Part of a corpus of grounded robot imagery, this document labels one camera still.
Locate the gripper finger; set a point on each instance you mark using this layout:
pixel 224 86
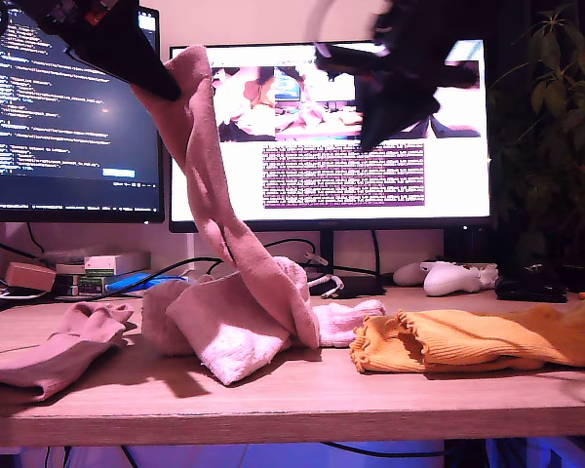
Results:
pixel 122 49
pixel 395 112

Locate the mauve sock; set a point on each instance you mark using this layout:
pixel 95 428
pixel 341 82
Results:
pixel 209 195
pixel 63 346

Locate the white terry sock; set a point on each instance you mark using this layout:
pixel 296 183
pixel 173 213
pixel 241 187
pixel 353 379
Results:
pixel 346 322
pixel 229 341

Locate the orange frilled sock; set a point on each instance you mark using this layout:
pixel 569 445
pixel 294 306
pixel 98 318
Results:
pixel 492 336
pixel 380 346

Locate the white screen monitor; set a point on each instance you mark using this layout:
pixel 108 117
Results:
pixel 458 170

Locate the dark code screen monitor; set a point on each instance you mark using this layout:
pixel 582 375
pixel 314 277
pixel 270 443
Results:
pixel 53 146

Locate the beige game controller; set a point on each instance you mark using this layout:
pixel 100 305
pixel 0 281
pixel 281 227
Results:
pixel 409 275

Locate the clear plug connector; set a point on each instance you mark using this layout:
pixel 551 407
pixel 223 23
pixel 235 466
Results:
pixel 317 259

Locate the white game controller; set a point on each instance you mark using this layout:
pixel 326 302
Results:
pixel 448 280

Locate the green houseplant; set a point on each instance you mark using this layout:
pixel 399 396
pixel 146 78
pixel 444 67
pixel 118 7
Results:
pixel 556 195

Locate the black monitor stand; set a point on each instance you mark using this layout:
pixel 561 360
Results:
pixel 346 286

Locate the small white crumpled object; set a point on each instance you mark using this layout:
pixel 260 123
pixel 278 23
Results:
pixel 488 277

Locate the white green small box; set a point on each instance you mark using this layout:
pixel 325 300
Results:
pixel 100 265

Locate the black wallet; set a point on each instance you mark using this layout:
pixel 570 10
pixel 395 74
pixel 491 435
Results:
pixel 531 290

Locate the blue pouch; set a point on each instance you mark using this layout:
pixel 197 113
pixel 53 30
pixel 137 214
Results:
pixel 131 283

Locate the stack of green boxes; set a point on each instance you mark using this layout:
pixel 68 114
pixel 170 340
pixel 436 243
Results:
pixel 85 286

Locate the black flat device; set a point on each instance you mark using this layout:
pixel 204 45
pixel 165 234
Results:
pixel 0 304

